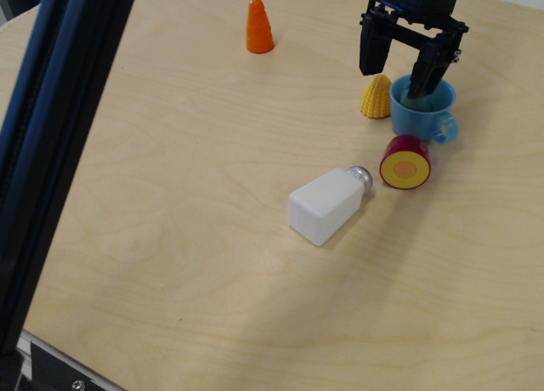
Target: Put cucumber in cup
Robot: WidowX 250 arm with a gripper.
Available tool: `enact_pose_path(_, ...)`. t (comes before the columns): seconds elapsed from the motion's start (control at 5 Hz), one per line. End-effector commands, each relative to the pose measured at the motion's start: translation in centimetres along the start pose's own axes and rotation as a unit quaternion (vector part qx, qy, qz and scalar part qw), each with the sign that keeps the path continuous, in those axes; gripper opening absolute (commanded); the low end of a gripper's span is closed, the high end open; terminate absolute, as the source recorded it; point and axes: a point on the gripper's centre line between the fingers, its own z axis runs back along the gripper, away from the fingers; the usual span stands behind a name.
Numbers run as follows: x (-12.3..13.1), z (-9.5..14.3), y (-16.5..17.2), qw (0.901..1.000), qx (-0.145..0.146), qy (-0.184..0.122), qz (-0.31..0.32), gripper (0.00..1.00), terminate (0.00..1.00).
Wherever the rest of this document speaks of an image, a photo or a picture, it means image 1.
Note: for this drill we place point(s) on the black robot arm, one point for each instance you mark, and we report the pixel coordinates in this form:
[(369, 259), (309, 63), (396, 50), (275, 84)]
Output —
[(57, 92)]

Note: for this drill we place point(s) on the green toy cucumber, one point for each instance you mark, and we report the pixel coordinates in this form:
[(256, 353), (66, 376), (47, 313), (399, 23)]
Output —
[(422, 104)]

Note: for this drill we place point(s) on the black corner bracket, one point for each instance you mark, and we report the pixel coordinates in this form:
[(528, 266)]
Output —
[(54, 370)]

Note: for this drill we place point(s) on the orange toy carrot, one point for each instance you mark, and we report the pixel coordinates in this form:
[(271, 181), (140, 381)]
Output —
[(259, 38)]

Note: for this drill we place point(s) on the white salt shaker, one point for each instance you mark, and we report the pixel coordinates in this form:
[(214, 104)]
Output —
[(319, 208)]

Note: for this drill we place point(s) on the red yellow toy cylinder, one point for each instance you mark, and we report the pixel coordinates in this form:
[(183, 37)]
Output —
[(405, 163)]

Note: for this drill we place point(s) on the yellow toy corn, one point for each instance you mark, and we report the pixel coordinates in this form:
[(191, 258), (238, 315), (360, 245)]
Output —
[(375, 99)]

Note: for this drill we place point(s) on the blue plastic cup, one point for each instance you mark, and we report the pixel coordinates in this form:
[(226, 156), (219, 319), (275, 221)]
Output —
[(439, 126)]

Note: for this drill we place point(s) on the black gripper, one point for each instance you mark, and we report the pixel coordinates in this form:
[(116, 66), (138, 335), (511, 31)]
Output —
[(423, 24)]

